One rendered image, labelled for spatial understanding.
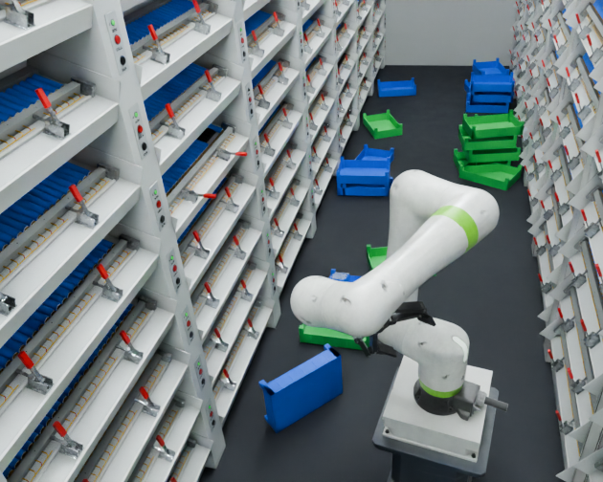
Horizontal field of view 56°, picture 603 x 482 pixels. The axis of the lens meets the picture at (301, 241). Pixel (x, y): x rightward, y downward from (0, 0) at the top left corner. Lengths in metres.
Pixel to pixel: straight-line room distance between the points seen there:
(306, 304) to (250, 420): 1.08
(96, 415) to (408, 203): 0.88
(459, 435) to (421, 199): 0.66
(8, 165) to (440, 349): 1.09
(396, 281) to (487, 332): 1.40
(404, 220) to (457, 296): 1.24
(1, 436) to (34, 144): 0.51
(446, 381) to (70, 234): 1.02
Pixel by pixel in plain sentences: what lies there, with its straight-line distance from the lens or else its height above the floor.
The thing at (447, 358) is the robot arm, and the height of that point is 0.59.
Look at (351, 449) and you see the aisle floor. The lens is 2.09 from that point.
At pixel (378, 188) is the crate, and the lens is 3.37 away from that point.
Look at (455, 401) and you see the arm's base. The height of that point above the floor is 0.41.
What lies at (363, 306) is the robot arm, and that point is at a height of 0.99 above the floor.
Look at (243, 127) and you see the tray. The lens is 2.01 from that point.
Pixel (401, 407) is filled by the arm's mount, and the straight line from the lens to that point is 1.73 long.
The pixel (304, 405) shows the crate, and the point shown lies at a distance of 2.14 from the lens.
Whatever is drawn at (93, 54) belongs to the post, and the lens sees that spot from 1.29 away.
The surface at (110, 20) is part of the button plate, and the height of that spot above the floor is 1.45.
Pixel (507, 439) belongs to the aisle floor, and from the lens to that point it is 2.18.
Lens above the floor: 1.71
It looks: 34 degrees down
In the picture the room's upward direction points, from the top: 5 degrees counter-clockwise
